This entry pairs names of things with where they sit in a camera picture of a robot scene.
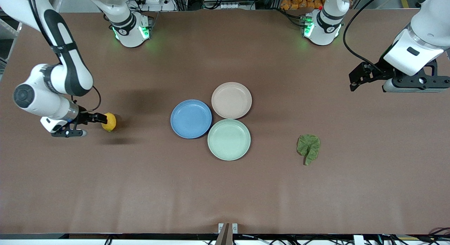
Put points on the white box under table edge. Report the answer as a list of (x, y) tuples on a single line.
[(358, 240)]

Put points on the beige plate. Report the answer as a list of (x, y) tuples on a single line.
[(231, 100)]

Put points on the yellow lemon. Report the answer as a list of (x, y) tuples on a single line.
[(110, 122)]

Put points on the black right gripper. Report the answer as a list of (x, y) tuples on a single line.
[(82, 118)]

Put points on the bag of oranges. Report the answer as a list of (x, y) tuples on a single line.
[(302, 0)]

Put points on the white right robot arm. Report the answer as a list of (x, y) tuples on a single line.
[(61, 79)]

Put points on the blue plate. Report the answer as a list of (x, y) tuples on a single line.
[(191, 119)]

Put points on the pale green plate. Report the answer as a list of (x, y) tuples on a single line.
[(229, 139)]

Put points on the green lettuce leaf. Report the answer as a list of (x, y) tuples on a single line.
[(308, 146)]

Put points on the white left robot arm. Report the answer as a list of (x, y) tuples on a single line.
[(422, 34)]

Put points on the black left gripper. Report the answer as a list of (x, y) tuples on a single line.
[(380, 72)]

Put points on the metal table edge bracket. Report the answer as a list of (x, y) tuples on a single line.
[(227, 230)]

